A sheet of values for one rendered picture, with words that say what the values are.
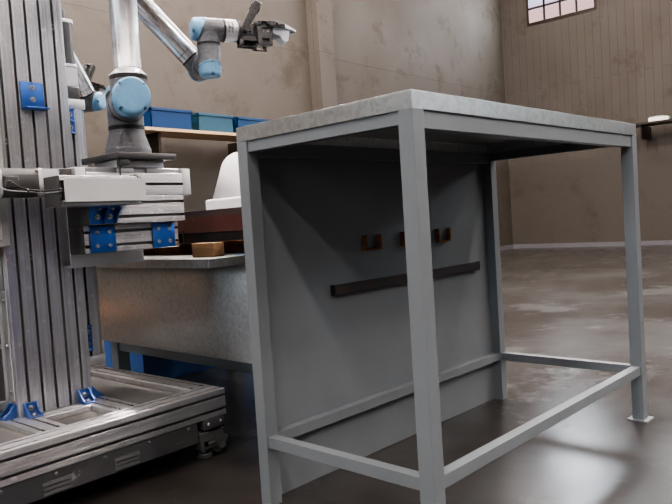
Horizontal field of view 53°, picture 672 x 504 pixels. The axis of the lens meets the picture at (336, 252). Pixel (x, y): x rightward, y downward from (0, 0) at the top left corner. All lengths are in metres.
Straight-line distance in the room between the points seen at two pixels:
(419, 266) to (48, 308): 1.34
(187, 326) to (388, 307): 0.82
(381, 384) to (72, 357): 1.03
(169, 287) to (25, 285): 0.64
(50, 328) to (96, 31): 5.26
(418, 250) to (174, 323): 1.49
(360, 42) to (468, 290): 7.79
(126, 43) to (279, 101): 6.57
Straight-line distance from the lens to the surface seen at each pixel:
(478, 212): 2.81
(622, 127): 2.53
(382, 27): 10.77
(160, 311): 2.85
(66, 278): 2.40
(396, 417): 2.42
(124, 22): 2.30
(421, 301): 1.48
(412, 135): 1.48
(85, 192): 2.09
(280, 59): 8.93
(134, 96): 2.23
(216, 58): 2.34
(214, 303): 2.53
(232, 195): 6.41
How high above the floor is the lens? 0.78
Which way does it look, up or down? 3 degrees down
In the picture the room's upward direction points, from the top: 4 degrees counter-clockwise
